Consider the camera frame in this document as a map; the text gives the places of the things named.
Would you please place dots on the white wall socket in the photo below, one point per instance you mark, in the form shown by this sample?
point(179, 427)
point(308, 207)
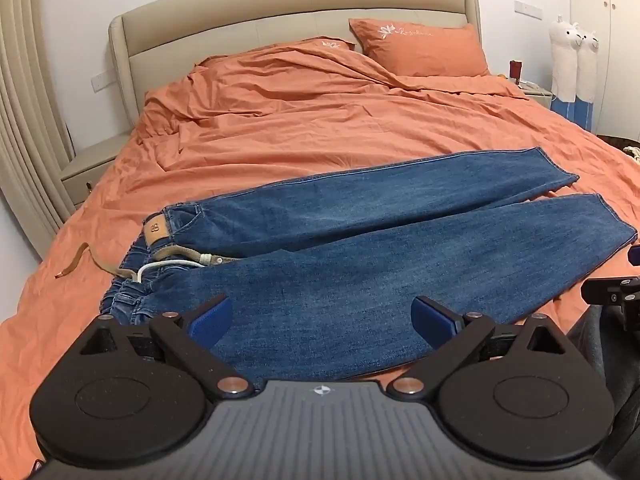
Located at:
point(98, 81)

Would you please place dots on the white wall switch panel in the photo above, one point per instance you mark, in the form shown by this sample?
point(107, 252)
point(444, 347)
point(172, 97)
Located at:
point(528, 9)

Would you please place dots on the red cup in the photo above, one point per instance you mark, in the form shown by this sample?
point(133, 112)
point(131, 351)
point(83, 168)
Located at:
point(515, 71)

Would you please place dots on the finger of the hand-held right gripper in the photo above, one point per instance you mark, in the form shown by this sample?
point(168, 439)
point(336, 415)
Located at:
point(635, 255)
point(607, 291)

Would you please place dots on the white wardrobe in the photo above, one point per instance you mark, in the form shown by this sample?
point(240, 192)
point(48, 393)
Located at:
point(617, 35)

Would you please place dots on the blue denim pants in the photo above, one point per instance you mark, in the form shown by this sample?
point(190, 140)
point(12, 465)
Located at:
point(350, 270)

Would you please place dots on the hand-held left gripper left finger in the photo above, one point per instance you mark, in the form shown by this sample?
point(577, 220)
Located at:
point(212, 319)

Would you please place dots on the beige pleated curtain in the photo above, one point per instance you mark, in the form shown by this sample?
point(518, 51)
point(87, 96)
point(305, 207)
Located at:
point(25, 110)

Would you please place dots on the orange duvet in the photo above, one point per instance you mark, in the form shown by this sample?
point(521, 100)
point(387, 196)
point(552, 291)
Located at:
point(300, 125)

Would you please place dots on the tan fabric belt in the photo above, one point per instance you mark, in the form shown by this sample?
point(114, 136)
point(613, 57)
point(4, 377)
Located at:
point(172, 251)

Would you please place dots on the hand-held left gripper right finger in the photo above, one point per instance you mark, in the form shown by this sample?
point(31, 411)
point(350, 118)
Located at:
point(430, 318)

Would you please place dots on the beige nightstand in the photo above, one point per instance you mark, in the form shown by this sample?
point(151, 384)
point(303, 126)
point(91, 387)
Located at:
point(90, 165)

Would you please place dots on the white alpaca plush toy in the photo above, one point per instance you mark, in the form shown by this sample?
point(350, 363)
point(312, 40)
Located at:
point(565, 60)
point(589, 67)

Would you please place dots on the white bedside table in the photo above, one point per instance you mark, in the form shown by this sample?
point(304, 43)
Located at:
point(535, 91)

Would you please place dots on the beige upholstered bed headboard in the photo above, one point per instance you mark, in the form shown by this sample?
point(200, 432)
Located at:
point(250, 30)

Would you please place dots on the orange pillow with flower embroidery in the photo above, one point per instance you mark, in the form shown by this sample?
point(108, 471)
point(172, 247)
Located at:
point(330, 44)
point(425, 47)

